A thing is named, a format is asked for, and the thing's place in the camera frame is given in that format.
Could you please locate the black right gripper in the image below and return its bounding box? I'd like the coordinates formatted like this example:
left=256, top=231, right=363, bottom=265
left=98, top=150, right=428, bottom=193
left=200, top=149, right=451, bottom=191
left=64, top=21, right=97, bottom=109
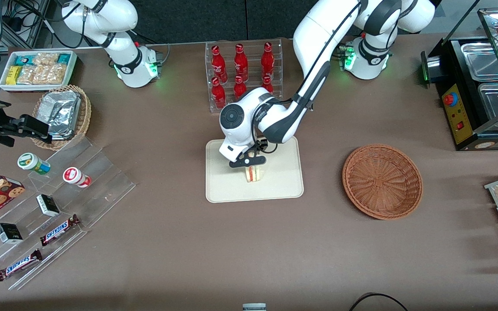
left=0, top=114, right=53, bottom=146

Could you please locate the triangular sandwich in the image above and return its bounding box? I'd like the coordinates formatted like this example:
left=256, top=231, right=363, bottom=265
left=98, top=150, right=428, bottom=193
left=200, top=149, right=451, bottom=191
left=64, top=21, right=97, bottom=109
left=245, top=165, right=264, bottom=184

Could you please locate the cream plastic tray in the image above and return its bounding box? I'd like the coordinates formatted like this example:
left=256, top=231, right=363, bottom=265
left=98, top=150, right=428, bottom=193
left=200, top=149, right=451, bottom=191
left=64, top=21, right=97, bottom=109
left=205, top=136, right=304, bottom=203

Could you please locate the light wicker basket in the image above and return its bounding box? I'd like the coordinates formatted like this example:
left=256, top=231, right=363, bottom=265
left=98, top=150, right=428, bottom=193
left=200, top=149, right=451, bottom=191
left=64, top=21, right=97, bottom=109
left=32, top=85, right=92, bottom=151

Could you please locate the brown round wicker basket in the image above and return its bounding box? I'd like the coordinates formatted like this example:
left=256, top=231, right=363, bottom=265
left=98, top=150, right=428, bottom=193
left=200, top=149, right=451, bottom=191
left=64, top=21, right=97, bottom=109
left=342, top=144, right=424, bottom=221

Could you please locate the silver foil pack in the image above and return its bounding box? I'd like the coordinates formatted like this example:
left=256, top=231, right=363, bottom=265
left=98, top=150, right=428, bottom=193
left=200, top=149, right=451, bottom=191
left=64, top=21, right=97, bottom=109
left=37, top=90, right=81, bottom=140

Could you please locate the green lid cup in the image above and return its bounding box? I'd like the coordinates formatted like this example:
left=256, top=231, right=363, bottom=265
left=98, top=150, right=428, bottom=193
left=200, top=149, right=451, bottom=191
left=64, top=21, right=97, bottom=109
left=17, top=152, right=51, bottom=175

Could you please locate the clear bag of crackers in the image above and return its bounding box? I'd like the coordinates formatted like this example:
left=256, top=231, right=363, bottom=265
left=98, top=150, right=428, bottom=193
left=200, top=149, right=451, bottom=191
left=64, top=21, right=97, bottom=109
left=33, top=53, right=60, bottom=68
left=17, top=64, right=67, bottom=86

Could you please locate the white snack bin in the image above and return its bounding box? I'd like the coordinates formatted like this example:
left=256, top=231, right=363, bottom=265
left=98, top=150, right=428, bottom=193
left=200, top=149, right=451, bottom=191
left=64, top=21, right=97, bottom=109
left=0, top=50, right=78, bottom=93

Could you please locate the red lid cup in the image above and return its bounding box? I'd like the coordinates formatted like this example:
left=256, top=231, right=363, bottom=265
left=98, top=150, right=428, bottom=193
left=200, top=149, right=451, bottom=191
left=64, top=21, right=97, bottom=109
left=63, top=167, right=92, bottom=188

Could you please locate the yellow snack packet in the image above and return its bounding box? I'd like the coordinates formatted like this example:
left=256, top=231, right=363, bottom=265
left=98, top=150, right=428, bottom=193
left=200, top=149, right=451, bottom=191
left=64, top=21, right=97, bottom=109
left=6, top=66, right=22, bottom=86

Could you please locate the small black box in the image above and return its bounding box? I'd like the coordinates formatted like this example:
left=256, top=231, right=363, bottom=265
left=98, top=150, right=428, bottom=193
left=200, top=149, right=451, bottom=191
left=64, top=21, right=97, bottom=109
left=36, top=194, right=61, bottom=217
left=0, top=222, right=24, bottom=245

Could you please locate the clear acrylic stepped display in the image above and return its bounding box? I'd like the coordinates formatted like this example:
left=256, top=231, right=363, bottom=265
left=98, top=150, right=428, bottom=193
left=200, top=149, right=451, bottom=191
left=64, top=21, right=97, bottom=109
left=0, top=136, right=136, bottom=291

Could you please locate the snickers bar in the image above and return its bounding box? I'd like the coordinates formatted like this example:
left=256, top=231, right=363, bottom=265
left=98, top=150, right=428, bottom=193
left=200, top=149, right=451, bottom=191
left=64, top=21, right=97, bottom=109
left=0, top=249, right=43, bottom=282
left=40, top=214, right=81, bottom=247

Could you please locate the clear acrylic bottle rack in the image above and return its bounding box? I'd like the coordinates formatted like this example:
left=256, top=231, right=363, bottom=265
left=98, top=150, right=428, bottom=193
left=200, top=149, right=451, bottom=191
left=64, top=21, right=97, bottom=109
left=205, top=39, right=283, bottom=114

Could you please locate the black food warmer machine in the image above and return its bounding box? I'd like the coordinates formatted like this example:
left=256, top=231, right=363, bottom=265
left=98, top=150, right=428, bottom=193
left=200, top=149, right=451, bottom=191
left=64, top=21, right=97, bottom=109
left=421, top=9, right=498, bottom=152

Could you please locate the aluminium frame with cables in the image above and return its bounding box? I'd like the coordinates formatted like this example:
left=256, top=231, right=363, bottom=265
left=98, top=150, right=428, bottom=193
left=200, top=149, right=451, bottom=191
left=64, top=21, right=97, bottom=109
left=0, top=0, right=61, bottom=53

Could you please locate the black cable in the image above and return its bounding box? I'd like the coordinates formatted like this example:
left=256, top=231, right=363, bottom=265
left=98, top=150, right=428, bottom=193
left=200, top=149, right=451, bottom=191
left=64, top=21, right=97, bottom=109
left=348, top=293, right=409, bottom=311

